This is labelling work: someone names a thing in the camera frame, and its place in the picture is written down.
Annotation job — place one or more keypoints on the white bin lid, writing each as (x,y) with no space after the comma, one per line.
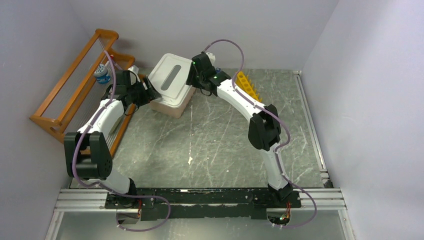
(169,78)

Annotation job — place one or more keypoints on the aluminium frame rail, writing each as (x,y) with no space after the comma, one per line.
(79,214)

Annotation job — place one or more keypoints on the yellow test tube rack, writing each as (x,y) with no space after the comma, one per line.
(243,82)

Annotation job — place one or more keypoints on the black mounting rail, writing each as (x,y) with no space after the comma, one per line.
(196,203)

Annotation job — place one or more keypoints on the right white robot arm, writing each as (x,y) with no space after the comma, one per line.
(264,125)

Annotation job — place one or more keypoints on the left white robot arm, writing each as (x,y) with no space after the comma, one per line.
(87,155)

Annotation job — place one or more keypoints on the blue white round container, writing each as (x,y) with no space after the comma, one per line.
(101,74)

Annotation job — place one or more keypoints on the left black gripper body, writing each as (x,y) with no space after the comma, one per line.
(139,95)

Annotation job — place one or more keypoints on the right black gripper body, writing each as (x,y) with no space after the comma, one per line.
(194,79)

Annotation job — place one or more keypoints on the pink plastic bin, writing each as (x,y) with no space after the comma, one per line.
(175,112)

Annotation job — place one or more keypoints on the wooden drying rack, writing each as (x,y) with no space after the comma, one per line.
(76,96)

